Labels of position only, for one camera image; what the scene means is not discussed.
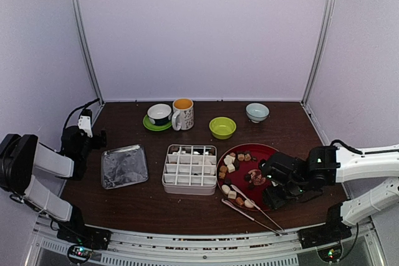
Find round red tray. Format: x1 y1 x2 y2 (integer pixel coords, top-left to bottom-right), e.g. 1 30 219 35
216 143 277 211

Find tan striped chocolate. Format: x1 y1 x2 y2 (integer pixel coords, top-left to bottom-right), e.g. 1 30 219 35
235 197 244 206

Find bunny tin lid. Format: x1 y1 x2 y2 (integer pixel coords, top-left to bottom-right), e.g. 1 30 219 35
101 145 149 190

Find white and navy cup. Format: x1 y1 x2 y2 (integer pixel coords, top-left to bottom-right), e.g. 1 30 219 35
147 103 172 121

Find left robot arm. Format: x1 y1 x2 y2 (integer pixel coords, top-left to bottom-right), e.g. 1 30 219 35
1 126 107 244

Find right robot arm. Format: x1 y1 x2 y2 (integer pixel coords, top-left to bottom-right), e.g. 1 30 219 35
258 140 398 248

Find pale blue bowl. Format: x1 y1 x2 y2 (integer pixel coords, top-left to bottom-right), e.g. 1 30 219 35
246 103 269 123

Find left aluminium frame post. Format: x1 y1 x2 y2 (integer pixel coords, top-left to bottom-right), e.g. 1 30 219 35
71 0 104 105

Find right aluminium frame post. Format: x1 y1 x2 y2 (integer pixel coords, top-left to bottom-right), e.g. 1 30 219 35
301 0 336 107

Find pink metal tongs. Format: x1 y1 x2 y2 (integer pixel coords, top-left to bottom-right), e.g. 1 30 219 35
219 184 286 235

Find lime green bowl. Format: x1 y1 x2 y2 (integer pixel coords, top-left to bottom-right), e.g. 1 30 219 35
209 116 236 140

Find metal front rail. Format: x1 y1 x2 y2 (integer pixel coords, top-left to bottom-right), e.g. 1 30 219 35
22 222 388 265

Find left black cable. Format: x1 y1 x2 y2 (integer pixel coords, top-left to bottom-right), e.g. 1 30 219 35
60 98 100 151

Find silver divided tin box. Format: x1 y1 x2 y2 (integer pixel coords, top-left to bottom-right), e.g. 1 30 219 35
161 145 217 196

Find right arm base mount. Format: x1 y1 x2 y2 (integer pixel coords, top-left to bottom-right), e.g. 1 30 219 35
298 224 352 264

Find patterned mug yellow inside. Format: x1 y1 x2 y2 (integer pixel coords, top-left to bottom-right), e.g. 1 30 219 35
171 98 194 131

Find aluminium frame post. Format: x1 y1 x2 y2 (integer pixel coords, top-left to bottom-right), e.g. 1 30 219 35
71 0 104 105
301 0 336 107

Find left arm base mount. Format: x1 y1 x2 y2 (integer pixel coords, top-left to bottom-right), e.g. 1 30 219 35
57 227 112 265

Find white round swirl chocolate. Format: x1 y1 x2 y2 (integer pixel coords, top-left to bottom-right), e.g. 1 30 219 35
244 199 254 209

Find green saucer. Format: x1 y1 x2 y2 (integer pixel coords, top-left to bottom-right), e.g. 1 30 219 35
143 115 172 131

